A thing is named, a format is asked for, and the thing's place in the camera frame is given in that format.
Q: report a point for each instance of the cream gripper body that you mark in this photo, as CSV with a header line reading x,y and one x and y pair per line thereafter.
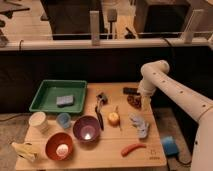
x,y
145,103

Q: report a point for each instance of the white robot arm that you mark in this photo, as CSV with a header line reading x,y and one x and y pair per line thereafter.
x,y
198,107

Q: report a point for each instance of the purple bowl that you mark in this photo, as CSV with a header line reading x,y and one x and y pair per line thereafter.
x,y
86,129

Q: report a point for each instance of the red bowl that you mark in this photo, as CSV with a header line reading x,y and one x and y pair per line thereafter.
x,y
59,146

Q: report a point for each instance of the blue-grey cloth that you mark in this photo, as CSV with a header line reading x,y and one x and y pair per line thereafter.
x,y
141,125

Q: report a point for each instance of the black rectangular block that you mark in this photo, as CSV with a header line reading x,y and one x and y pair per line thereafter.
x,y
130,91

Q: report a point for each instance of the yellow apple toy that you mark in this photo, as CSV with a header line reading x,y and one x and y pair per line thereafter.
x,y
114,118

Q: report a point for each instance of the wooden board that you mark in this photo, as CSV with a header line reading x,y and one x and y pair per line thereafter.
x,y
104,153

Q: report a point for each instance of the black vegetable peeler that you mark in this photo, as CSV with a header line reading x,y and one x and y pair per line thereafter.
x,y
101,100

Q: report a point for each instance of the blue box on floor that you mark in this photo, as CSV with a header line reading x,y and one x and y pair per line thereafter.
x,y
169,146

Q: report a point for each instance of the orange sausage toy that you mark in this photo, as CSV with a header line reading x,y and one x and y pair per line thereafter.
x,y
128,149

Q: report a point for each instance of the small blue cup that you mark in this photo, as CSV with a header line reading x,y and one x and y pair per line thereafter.
x,y
64,120

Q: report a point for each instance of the green plastic tray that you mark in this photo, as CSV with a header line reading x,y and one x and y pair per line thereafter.
x,y
46,96

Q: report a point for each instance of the blue-grey sponge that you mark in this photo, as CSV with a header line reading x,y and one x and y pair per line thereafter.
x,y
65,100

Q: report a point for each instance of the white paper cup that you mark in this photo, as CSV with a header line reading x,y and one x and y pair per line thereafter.
x,y
39,121

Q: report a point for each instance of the yellow banana toy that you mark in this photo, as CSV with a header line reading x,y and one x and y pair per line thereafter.
x,y
26,150

